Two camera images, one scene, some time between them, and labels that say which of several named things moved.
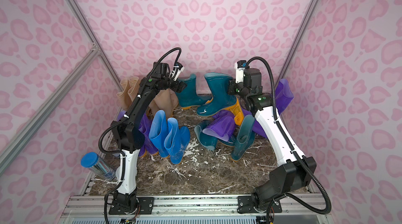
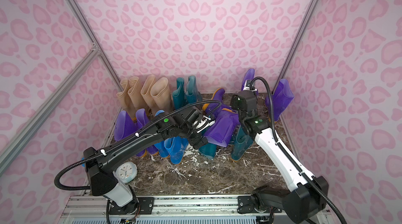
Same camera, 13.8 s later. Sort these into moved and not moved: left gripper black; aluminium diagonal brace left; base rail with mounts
Moved: left gripper black
Not moved: aluminium diagonal brace left; base rail with mounts
